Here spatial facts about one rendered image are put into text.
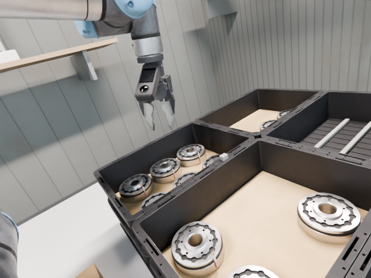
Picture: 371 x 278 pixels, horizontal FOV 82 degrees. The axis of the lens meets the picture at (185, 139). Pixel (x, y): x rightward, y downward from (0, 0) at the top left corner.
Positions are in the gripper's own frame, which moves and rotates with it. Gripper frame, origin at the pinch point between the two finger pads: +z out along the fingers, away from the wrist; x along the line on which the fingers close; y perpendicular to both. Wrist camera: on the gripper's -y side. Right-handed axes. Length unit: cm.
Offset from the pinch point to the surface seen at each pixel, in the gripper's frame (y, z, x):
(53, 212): 0, 36, 55
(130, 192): -11.3, 15.2, 9.7
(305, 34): 175, -8, -95
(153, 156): 4.2, 12.6, 6.4
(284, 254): -29.9, 14.0, -28.0
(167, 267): -38.5, 5.9, -9.2
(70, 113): 120, 31, 128
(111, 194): -20.4, 8.0, 9.0
